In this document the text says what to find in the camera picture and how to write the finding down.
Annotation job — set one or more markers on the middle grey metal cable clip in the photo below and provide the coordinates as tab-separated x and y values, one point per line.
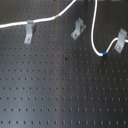
79	28

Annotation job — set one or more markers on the grey metal cable clip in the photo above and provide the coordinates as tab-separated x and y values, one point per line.
29	32
79	28
120	41

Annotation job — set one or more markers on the left grey metal cable clip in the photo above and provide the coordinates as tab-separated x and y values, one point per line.
29	32

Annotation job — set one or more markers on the right grey metal cable clip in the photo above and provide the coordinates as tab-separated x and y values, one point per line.
120	41

